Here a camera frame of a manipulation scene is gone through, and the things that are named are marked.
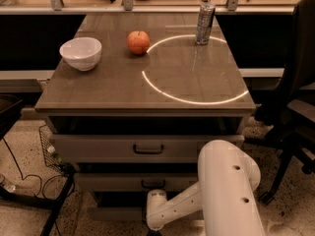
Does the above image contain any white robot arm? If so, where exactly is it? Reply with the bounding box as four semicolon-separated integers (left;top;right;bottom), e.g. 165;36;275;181
146;140;265;236

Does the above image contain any grey drawer cabinet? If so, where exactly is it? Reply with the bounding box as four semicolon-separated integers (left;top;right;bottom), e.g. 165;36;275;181
35;13;254;208

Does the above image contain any grey top drawer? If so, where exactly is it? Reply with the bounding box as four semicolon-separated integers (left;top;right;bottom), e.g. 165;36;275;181
50;134;244;163

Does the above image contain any grey middle drawer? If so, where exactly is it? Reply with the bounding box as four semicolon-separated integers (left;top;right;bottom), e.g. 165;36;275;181
75;173;198;192

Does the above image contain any red apple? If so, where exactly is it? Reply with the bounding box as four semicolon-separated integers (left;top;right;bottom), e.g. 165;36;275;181
127;30;150;55

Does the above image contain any white ceramic bowl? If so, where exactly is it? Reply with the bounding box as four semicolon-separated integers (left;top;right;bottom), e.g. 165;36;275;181
59;37;102;71

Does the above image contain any silver drink can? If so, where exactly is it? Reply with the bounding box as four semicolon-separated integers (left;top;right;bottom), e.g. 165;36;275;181
195;4;216;45

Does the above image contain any black office chair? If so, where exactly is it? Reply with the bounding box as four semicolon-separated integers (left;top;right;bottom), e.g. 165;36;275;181
245;0;315;205

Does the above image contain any black stand with tray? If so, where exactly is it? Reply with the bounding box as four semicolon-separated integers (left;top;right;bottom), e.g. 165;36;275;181
0;93;76;236

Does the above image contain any clear plastic bottle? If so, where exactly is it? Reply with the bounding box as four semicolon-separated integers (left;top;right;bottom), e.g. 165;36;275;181
0;174;16;193

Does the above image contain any wire mesh basket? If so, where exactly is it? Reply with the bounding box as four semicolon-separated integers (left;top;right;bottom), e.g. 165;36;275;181
38;125;65;173

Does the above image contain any black cable on floor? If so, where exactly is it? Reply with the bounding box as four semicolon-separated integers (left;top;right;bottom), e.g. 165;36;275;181
2;137;74;200

